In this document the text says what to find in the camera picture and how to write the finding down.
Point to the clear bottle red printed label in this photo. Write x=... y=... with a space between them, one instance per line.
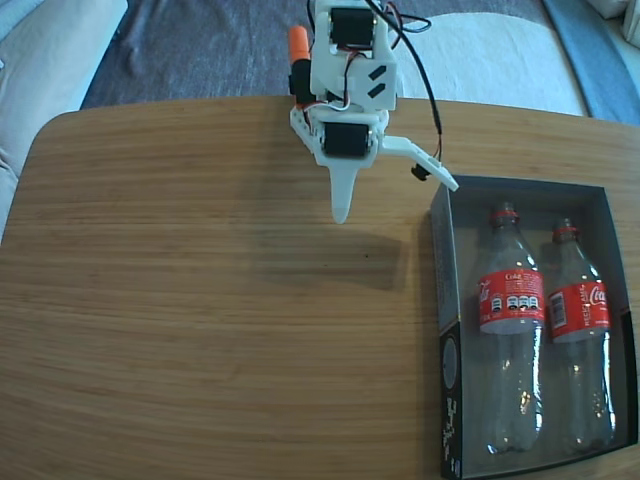
x=515 y=380

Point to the white rug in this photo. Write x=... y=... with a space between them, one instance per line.
x=500 y=65

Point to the blue rug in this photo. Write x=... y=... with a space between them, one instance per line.
x=600 y=65

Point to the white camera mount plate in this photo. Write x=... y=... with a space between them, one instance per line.
x=417 y=152

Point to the white sofa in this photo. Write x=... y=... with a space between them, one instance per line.
x=35 y=75

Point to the grey cardboard box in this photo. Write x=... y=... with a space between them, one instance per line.
x=462 y=300

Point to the clear bottle Coca-Cola script label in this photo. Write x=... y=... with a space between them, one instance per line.
x=582 y=380

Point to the small black camera module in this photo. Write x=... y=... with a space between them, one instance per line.
x=419 y=173

